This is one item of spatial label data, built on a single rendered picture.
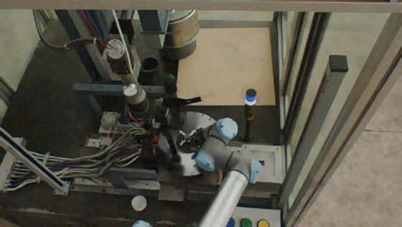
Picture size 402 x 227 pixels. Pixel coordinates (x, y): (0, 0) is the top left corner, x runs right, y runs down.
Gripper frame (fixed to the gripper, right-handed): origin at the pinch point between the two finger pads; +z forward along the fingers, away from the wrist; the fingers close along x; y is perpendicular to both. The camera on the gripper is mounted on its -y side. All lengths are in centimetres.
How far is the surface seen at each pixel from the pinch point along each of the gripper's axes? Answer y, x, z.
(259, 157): -19.9, 21.5, -6.5
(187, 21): -38, -55, 15
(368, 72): 11, 0, -100
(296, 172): -8.2, 25.4, -41.3
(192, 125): -5.5, -6.8, 7.0
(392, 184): -124, 101, 29
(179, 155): 8.5, 1.7, 5.4
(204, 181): 4.0, 18.0, 6.6
